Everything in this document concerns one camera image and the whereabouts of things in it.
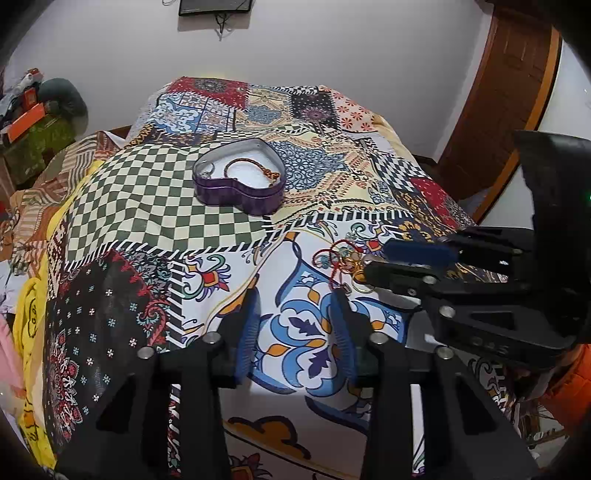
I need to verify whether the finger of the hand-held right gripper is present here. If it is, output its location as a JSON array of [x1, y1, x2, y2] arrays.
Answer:
[[361, 258, 583, 366], [383, 225, 539, 278]]

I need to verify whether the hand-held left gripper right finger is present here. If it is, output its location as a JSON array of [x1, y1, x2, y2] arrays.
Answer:
[[327, 289, 542, 480]]

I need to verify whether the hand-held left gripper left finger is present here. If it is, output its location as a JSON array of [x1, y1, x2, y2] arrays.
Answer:
[[58, 288, 262, 480]]

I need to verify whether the red string bracelet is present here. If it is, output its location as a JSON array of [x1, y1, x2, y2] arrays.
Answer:
[[312, 236, 374, 294]]

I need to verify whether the purple heart-shaped tin box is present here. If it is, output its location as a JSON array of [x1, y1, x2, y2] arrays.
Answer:
[[192, 138, 286, 217]]

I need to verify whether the person's right forearm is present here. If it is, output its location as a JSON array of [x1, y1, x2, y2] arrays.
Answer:
[[539, 342, 591, 431]]

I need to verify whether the patchwork printed blanket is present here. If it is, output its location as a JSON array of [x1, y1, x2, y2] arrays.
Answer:
[[9, 76, 546, 480]]

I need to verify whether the brown wooden door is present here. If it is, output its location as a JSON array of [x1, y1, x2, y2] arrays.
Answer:
[[436, 0, 563, 223]]

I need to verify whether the yellow printed cloth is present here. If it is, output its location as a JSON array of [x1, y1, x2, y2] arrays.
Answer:
[[11, 159, 105, 468]]

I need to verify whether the pink cloth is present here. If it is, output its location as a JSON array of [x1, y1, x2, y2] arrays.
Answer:
[[0, 310, 25, 402]]

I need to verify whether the dark green round cushion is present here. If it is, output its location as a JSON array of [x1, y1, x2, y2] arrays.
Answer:
[[39, 78, 89, 134]]

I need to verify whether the orange flat box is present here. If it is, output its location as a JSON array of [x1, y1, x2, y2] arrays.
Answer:
[[6, 102, 49, 144]]

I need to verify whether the brown braided bracelet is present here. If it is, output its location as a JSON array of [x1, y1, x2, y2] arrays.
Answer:
[[224, 157, 280, 182]]

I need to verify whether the black wall-mounted screen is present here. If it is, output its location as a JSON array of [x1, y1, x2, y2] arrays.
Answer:
[[178, 0, 254, 17]]

